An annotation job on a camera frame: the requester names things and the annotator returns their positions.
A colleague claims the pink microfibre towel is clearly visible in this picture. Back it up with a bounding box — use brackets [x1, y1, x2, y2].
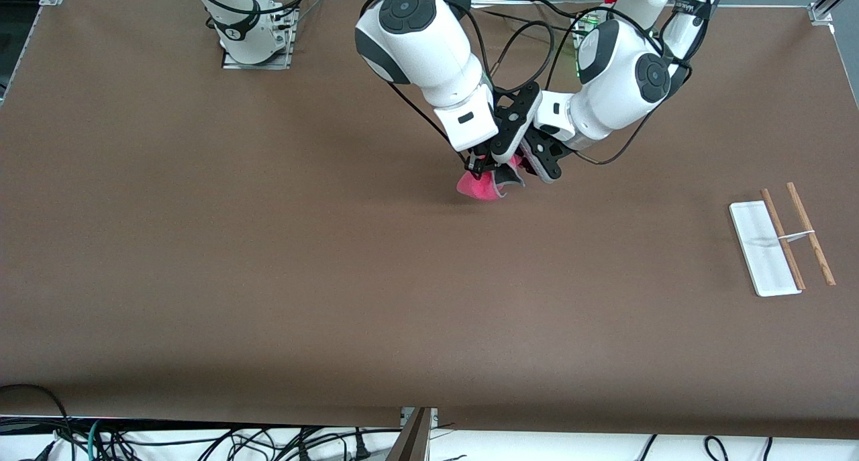
[456, 154, 527, 201]

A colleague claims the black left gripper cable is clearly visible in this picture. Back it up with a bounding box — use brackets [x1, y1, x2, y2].
[544, 0, 712, 166]

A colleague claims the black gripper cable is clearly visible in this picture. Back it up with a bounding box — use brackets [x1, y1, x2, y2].
[544, 0, 712, 166]
[362, 0, 558, 170]

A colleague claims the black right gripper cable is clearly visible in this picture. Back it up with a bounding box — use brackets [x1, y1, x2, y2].
[362, 0, 558, 170]

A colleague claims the black cable on table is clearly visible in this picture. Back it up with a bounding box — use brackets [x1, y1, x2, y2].
[470, 0, 579, 29]

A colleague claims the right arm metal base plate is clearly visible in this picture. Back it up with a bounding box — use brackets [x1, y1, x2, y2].
[221, 18, 296, 70]

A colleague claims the thick black floor cable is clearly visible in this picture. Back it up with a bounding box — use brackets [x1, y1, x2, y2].
[0, 384, 74, 461]

